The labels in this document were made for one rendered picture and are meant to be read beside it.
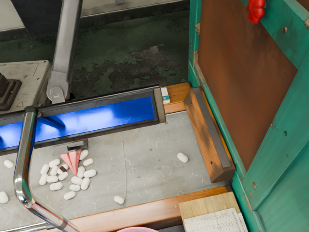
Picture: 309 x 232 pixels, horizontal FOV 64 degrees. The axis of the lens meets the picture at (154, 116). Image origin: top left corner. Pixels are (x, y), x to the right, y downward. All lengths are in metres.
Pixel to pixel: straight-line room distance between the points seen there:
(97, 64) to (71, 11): 1.52
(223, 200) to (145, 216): 0.21
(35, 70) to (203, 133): 1.23
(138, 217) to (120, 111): 0.34
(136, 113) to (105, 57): 1.93
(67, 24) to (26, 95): 0.81
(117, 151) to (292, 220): 0.53
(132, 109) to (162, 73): 1.66
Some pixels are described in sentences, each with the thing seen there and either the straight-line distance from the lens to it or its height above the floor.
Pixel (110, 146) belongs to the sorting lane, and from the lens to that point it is 0.84.
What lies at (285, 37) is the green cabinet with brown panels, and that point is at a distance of 0.38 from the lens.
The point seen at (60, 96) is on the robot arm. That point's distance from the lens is 0.77.
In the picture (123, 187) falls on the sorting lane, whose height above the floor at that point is 0.74.
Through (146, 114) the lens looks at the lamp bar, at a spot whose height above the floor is 1.07.
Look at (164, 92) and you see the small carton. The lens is 0.89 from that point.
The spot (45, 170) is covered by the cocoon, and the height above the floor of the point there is 0.76.
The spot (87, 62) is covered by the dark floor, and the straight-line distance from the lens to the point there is 2.39.
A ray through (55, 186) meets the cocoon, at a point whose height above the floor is 0.76.
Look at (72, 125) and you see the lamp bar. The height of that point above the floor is 1.08.
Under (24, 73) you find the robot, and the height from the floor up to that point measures 0.47.
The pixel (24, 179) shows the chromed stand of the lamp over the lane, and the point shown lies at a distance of 0.42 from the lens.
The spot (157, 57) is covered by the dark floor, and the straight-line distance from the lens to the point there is 2.28.
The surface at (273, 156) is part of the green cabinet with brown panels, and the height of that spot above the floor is 1.05.
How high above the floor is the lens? 1.44
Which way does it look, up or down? 52 degrees down
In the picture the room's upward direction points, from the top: 8 degrees counter-clockwise
